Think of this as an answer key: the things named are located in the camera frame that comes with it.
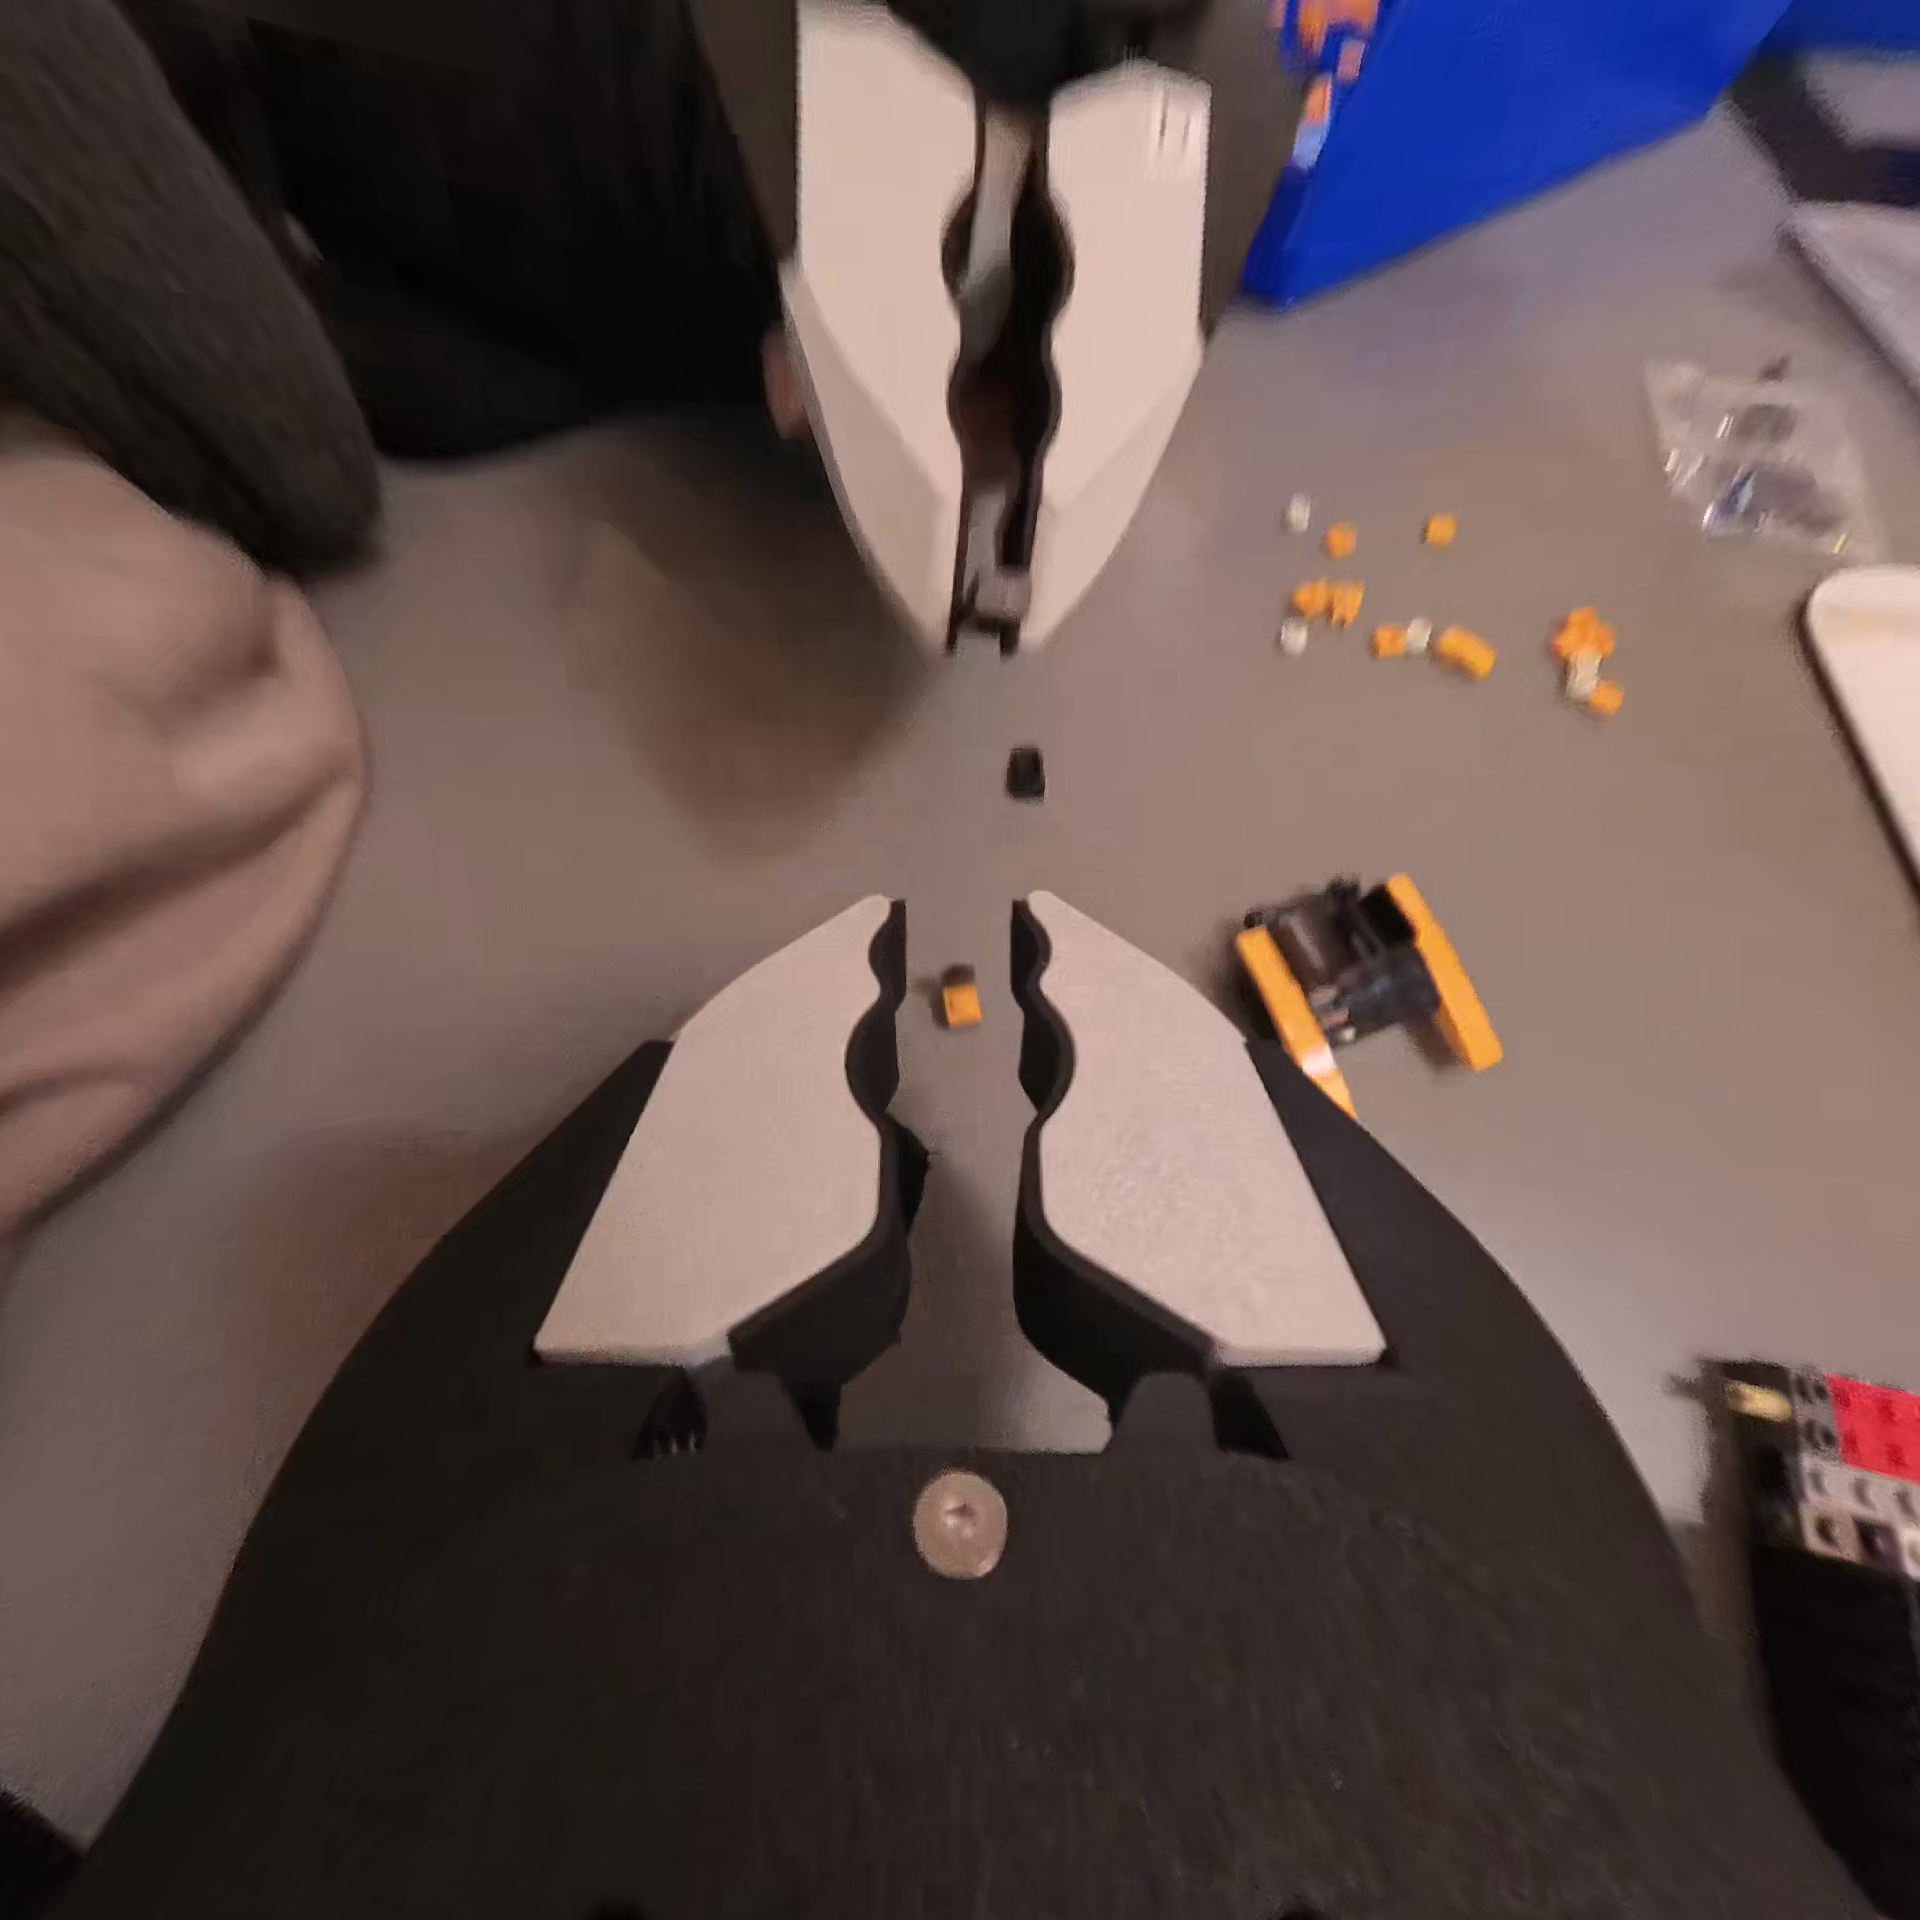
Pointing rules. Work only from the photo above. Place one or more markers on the clear plastic parts bag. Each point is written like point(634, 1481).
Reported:
point(1757, 452)

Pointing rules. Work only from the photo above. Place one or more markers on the heap of orange lego parts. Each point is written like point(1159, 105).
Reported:
point(1320, 90)

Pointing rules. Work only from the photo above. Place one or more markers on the black lego grille tile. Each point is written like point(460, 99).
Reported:
point(1026, 773)

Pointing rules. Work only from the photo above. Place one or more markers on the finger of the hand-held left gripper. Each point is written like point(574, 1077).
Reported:
point(869, 300)
point(1132, 300)

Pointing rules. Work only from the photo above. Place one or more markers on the small orange lego plate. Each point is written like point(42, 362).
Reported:
point(964, 1003)

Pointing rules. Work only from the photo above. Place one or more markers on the scattered small lego pieces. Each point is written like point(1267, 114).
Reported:
point(1463, 650)

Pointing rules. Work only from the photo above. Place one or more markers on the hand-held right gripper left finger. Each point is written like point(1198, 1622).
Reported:
point(734, 1172)

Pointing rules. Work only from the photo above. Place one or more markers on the orange black lego subassembly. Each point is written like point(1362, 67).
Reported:
point(1358, 967)

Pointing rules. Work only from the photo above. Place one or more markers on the black fleece jacket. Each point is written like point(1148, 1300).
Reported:
point(150, 300)

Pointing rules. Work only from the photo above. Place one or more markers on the white papers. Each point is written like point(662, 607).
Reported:
point(1861, 278)

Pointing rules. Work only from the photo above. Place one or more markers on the person's left hand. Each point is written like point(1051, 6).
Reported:
point(783, 383)

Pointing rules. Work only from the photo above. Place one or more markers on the lego car chassis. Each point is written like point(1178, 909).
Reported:
point(1861, 1425)

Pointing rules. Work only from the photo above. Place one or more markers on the small black lego brick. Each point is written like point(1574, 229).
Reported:
point(994, 601)

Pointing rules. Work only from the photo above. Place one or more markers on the beige sweatshirt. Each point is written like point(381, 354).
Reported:
point(150, 826)

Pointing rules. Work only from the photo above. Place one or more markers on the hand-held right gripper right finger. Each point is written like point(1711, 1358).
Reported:
point(1184, 1186)

